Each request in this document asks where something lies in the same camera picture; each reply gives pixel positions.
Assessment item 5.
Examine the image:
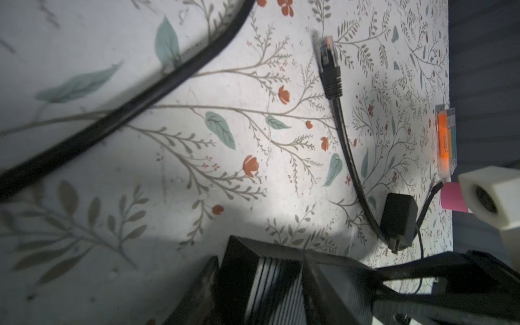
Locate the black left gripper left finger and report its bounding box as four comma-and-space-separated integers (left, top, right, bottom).
163, 256, 219, 324

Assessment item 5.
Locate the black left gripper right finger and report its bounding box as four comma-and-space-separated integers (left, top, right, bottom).
302, 251, 374, 324

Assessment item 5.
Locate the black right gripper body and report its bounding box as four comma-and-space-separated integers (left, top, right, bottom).
372, 251, 519, 324

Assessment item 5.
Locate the black ethernet cable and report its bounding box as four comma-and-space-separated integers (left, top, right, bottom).
0, 0, 391, 246

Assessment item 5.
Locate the pink power bank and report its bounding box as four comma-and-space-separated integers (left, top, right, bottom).
440, 182, 471, 213

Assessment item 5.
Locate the small black power adapter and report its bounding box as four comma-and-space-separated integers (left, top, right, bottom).
380, 193, 425, 259

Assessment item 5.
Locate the coloured marker pack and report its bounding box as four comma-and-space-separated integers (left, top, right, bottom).
435, 104, 457, 181

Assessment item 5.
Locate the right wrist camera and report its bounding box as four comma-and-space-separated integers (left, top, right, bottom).
459, 166, 519, 271

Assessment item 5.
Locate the thin black usb cable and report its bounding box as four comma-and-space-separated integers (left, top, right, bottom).
415, 180, 446, 228

